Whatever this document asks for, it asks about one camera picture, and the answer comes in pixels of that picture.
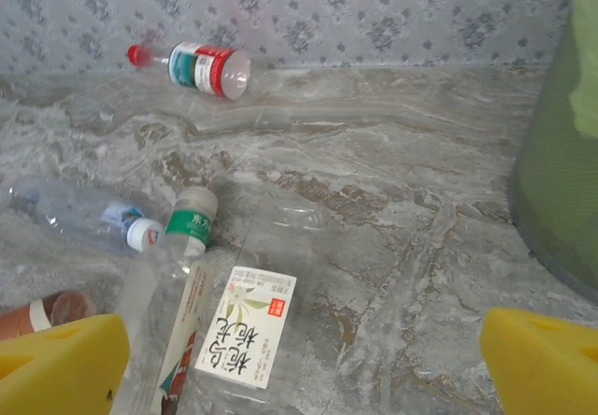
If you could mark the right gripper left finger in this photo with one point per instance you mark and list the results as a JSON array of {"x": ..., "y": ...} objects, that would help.
[{"x": 61, "y": 368}]

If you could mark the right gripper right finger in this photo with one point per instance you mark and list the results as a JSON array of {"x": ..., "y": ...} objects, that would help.
[{"x": 546, "y": 368}]

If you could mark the brown bottle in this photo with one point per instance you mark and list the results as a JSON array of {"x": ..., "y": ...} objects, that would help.
[{"x": 28, "y": 317}]

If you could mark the clear bottle red white label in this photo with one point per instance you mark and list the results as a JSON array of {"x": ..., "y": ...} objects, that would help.
[{"x": 187, "y": 312}]

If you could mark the clear bottle white flower label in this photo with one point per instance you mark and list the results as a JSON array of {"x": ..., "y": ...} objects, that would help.
[{"x": 247, "y": 326}]

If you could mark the clear bottle green label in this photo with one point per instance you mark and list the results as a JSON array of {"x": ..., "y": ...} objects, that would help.
[{"x": 191, "y": 225}]

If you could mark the clear bottle red cap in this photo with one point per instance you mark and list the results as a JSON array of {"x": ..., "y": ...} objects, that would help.
[{"x": 205, "y": 69}]

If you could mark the green mesh bin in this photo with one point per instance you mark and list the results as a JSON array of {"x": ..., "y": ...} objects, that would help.
[{"x": 556, "y": 190}]

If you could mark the clear bottle blue label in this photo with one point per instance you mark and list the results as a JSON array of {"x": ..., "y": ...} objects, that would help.
[{"x": 79, "y": 216}]

